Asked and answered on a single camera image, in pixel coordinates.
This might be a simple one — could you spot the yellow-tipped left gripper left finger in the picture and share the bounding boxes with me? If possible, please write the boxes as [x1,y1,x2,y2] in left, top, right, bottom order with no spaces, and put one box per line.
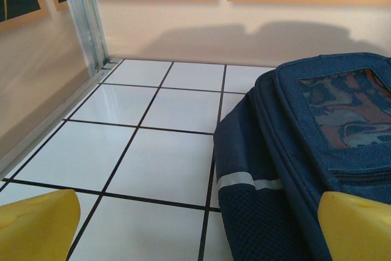
[0,189,81,261]

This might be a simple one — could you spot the aluminium corner post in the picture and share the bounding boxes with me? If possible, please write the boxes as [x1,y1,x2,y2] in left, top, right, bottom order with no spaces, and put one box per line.
[59,0,110,75]

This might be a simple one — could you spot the navy blue student backpack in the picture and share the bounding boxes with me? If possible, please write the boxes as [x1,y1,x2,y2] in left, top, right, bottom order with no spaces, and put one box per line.
[213,52,391,261]

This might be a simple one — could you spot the aluminium side rail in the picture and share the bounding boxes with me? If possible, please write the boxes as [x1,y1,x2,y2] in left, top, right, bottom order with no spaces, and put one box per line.
[0,61,125,179]

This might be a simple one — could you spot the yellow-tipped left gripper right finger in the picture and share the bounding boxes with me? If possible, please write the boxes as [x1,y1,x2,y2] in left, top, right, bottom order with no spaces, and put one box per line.
[317,190,391,261]

